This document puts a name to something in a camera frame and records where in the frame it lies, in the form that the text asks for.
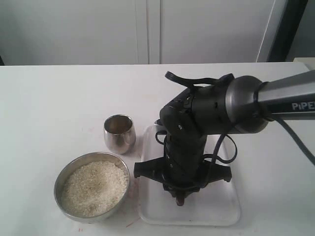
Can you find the white cabinet doors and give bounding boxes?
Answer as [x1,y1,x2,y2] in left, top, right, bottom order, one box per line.
[0,0,287,65]

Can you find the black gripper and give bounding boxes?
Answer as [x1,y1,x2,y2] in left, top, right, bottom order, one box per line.
[133,132,232,198]

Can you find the steel bowl of rice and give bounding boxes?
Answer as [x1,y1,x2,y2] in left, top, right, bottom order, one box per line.
[54,152,130,223]

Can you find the small steel cup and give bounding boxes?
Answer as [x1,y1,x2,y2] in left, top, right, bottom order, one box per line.
[103,114,136,154]

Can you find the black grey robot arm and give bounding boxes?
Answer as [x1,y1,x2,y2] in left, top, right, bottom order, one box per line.
[133,71,315,206]

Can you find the dark window frame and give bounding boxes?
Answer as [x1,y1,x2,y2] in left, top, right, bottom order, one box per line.
[267,0,308,62]

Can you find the brown wooden spoon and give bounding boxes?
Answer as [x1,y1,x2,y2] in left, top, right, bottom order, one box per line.
[175,193,185,207]

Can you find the white plastic tray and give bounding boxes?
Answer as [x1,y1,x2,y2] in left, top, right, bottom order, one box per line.
[137,124,241,226]

